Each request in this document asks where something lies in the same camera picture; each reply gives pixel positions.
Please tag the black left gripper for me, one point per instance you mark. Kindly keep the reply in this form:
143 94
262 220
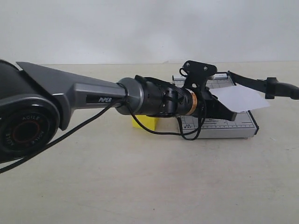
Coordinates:
216 109

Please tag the white paper sheet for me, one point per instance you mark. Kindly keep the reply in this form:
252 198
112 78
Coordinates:
238 98

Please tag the black cutter blade arm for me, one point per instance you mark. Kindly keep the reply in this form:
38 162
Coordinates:
271 87

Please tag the yellow cube block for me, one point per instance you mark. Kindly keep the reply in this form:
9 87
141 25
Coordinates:
148 122

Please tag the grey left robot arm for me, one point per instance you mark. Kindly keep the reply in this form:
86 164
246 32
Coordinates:
36 101

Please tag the grey paper cutter base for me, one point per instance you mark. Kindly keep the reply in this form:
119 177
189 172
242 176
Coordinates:
244 125

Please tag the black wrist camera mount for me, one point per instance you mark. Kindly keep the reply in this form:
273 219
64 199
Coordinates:
197 73

